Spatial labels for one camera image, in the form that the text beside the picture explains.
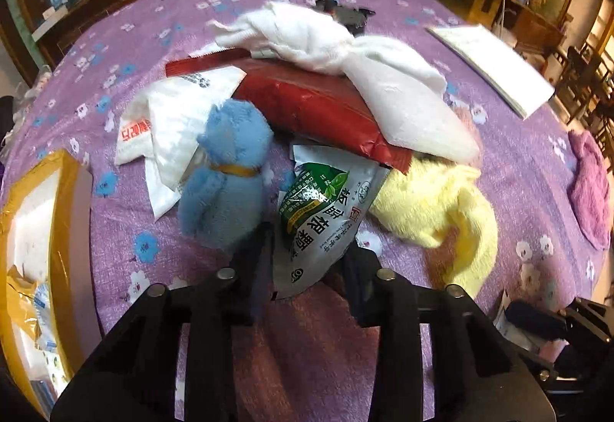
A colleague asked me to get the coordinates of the green white snack packet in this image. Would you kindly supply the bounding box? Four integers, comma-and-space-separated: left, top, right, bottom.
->
273, 144, 390, 300

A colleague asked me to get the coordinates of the yellow fluffy cloth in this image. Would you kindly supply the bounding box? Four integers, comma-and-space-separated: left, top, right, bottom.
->
370, 156, 498, 298

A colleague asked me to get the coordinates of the white red-lettered packet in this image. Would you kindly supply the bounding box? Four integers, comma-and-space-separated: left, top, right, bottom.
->
114, 66, 246, 219

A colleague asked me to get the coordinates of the red foil package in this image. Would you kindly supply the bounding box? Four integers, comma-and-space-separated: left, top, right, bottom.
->
165, 49, 412, 172

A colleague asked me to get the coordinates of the white cloth towel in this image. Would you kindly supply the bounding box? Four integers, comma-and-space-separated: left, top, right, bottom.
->
207, 1, 480, 165

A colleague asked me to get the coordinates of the purple knitted cloth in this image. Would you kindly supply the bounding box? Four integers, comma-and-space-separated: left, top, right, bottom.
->
568, 131, 612, 252

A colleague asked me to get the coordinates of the yellow cardboard box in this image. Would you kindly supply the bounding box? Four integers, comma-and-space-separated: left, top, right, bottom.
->
1, 149, 102, 418

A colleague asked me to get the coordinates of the white notebook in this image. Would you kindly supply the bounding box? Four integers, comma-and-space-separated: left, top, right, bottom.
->
426, 25, 555, 121

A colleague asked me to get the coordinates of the black cylindrical device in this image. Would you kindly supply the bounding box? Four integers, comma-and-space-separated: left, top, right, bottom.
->
314, 0, 376, 36

